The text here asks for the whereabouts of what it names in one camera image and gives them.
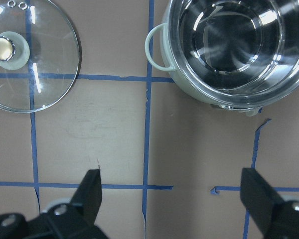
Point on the glass lid with gold knob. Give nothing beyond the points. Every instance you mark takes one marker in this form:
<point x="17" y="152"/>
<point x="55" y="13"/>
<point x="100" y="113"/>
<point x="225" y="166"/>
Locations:
<point x="40" y="55"/>

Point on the pale green electric pot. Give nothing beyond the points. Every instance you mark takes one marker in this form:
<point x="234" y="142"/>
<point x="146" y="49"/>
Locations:
<point x="236" y="55"/>

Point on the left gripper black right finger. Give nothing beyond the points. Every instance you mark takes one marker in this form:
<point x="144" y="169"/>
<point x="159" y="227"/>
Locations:
<point x="276" y="216"/>

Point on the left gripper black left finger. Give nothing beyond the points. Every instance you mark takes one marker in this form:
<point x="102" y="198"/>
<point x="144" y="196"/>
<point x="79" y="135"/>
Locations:
<point x="75" y="218"/>

